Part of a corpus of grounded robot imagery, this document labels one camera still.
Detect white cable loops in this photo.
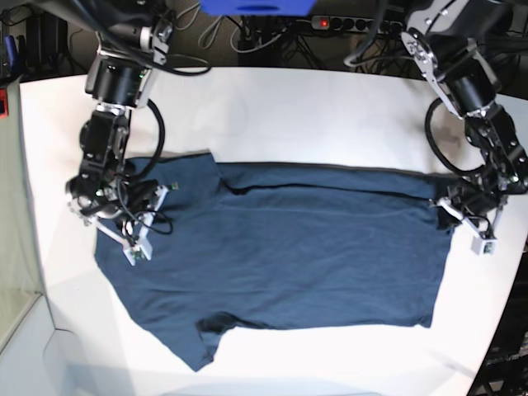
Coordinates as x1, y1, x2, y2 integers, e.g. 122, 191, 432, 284
172, 3, 285, 54

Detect dark blue t-shirt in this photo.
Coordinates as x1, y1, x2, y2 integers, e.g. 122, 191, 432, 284
95, 154, 453, 370

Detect red clamp at table edge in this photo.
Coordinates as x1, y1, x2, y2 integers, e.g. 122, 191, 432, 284
0, 88, 8, 119

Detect blue object at left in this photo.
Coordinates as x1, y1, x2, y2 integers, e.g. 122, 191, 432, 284
4, 35, 19, 69

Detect blue box at top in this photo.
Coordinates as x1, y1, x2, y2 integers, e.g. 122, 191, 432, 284
200, 0, 316, 16

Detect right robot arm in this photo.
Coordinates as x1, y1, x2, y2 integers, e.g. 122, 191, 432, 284
42, 1, 188, 265

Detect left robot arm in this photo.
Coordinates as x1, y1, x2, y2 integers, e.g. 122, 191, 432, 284
400, 1, 527, 255

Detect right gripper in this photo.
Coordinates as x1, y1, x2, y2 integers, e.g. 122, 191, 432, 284
84, 181, 177, 266

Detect black power strip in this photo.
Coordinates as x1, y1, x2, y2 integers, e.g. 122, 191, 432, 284
310, 16, 404, 35

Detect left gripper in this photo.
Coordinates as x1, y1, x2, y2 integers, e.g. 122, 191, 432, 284
427, 197, 505, 256

